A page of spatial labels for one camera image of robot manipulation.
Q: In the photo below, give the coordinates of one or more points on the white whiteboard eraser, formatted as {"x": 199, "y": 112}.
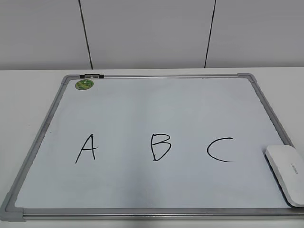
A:
{"x": 288, "y": 166}

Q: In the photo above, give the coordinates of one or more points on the white magnetic whiteboard grey frame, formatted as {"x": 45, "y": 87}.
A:
{"x": 153, "y": 147}

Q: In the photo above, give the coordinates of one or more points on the green round magnet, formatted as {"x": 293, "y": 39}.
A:
{"x": 84, "y": 84}

